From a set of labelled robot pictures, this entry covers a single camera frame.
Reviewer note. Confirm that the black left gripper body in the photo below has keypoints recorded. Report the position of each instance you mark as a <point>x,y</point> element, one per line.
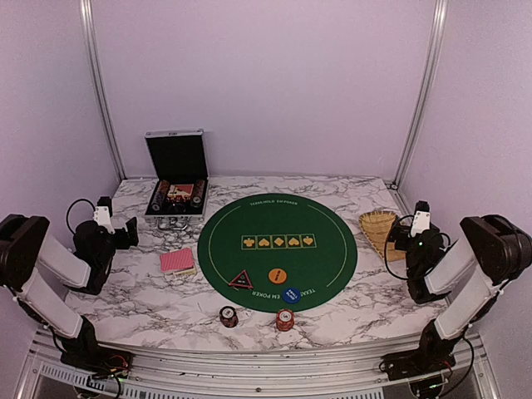
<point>124,243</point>

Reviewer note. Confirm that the blue small blind button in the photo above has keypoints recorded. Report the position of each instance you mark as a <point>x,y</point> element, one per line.
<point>291,295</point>

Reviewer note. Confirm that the round green poker mat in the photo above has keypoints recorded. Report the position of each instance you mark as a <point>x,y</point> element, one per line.
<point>310,242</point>

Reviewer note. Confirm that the red beige 5 chip stack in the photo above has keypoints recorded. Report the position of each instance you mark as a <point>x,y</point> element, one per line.
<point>284,320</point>

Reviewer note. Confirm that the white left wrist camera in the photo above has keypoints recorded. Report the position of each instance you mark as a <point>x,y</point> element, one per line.
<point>103,213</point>

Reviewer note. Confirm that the right aluminium frame post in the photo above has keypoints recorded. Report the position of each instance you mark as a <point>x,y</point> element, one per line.
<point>427,79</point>

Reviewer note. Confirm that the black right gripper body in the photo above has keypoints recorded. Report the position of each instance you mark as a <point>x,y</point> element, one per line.
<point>401,231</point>

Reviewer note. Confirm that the aluminium poker chip case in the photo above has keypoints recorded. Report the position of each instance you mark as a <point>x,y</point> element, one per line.
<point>180,163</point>

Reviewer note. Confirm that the orange round big blind button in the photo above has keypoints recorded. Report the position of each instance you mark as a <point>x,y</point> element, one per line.
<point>277,276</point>

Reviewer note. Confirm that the aluminium frame post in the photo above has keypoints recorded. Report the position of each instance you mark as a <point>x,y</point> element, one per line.
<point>427,79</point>
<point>89,32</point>

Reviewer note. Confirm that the left aluminium frame post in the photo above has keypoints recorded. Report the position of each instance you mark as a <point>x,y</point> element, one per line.
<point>89,32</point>

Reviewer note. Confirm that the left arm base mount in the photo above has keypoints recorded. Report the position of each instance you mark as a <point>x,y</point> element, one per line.
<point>106,362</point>

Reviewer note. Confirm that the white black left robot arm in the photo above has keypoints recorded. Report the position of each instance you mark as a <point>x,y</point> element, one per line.
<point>27,246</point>

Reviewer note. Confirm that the red playing card deck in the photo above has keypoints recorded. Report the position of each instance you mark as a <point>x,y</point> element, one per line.
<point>180,262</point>

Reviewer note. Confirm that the black red triangular dealer button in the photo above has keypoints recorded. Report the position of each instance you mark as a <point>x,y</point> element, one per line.
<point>242,280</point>

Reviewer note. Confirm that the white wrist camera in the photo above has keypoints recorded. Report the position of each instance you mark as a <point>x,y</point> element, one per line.
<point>421,218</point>
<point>103,213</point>

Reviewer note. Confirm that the black orange 100 chip stack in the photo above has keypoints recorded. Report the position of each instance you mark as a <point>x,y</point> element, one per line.
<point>228,317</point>

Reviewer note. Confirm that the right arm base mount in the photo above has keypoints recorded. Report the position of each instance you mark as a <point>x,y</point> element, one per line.
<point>413,363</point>

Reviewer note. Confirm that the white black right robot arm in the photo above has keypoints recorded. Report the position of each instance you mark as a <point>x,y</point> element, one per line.
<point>490,253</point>

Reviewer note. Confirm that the front aluminium rail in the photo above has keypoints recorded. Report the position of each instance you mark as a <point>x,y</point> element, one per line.
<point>350,371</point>

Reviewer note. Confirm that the silver case handle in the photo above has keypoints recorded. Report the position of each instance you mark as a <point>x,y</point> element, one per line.
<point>173,224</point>

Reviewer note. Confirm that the woven bamboo tray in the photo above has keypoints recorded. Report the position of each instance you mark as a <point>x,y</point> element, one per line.
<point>376,225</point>

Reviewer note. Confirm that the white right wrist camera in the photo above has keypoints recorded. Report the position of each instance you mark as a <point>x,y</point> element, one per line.
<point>421,218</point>

